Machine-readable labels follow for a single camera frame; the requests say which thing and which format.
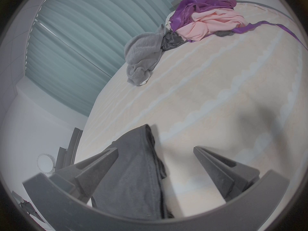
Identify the blue-green curtain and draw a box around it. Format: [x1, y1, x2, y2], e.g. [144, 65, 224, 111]
[24, 20, 116, 118]
[36, 0, 184, 65]

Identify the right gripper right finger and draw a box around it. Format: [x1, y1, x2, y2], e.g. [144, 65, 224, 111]
[193, 146, 261, 200]

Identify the black chest of drawers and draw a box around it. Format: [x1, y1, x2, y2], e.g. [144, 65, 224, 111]
[67, 127, 84, 167]

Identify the round white mirror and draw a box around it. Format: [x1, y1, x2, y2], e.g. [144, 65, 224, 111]
[37, 153, 55, 174]

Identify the bed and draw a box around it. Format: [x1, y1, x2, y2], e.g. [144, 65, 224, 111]
[77, 0, 308, 224]

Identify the black T-shirt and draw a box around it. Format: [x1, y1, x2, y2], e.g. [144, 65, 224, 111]
[91, 124, 175, 221]

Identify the black garment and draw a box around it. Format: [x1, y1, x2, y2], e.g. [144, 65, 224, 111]
[160, 29, 234, 51]

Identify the grey sweater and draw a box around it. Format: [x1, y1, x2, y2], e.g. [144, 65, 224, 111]
[124, 24, 167, 86]

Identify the white printed pillow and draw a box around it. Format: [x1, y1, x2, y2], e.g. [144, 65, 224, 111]
[165, 11, 175, 30]

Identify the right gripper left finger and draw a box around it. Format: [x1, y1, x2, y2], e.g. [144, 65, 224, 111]
[49, 148, 119, 197]

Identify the pink garment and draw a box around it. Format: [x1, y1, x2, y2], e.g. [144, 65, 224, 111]
[176, 8, 249, 42]

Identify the purple satin garment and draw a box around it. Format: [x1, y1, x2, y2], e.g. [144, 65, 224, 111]
[169, 0, 308, 51]

